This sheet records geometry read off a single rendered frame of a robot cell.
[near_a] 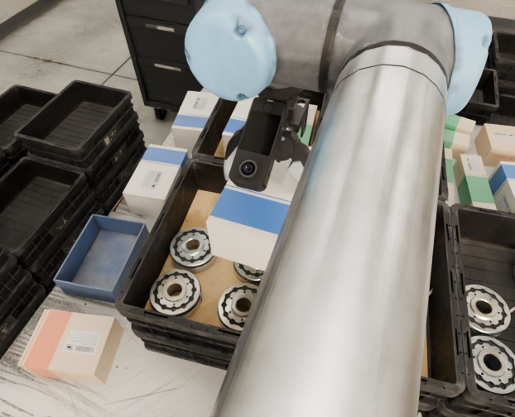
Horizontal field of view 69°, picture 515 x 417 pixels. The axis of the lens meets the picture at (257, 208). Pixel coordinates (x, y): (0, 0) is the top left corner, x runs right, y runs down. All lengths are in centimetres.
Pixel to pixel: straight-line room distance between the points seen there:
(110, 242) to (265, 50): 88
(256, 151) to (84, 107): 156
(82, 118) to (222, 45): 163
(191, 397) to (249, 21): 75
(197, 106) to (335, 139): 113
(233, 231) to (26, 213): 131
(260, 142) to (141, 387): 63
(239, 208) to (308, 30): 31
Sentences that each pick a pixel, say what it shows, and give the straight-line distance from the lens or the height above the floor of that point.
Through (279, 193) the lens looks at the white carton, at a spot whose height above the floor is 113.
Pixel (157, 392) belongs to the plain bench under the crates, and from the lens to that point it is 91.
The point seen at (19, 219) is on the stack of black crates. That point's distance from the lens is 175.
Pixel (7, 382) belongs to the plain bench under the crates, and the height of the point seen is 70.
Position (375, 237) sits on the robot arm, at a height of 144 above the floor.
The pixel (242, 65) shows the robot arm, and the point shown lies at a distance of 30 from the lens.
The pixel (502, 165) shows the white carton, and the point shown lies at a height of 79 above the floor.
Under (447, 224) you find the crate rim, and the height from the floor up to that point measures 93.
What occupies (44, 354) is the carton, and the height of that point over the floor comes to 78.
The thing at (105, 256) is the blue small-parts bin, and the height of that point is 70.
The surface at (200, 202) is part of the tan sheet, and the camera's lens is 96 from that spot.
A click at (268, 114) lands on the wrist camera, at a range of 48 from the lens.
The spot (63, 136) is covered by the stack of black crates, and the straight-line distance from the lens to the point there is 184.
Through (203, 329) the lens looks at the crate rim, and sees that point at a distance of 68.
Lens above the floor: 156
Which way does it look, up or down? 52 degrees down
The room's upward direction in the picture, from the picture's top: straight up
